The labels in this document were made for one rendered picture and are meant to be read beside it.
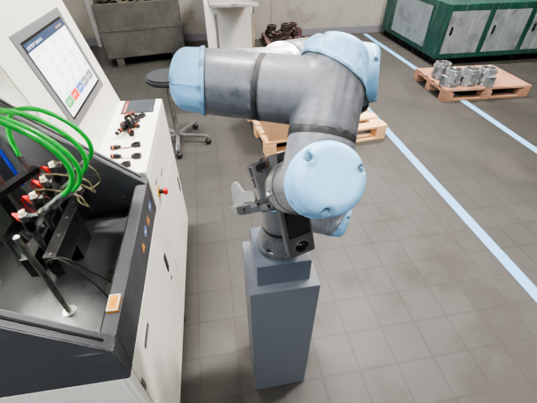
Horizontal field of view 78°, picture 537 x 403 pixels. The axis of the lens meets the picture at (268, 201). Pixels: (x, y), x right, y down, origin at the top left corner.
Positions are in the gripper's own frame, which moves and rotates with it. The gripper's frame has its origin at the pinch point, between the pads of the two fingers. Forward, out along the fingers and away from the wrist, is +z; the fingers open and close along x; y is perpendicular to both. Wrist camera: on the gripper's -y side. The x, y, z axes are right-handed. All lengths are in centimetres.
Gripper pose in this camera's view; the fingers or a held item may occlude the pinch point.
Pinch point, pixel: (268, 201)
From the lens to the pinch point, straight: 65.8
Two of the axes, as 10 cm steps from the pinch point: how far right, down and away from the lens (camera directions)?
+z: -1.9, 0.0, 9.8
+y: -2.8, -9.6, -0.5
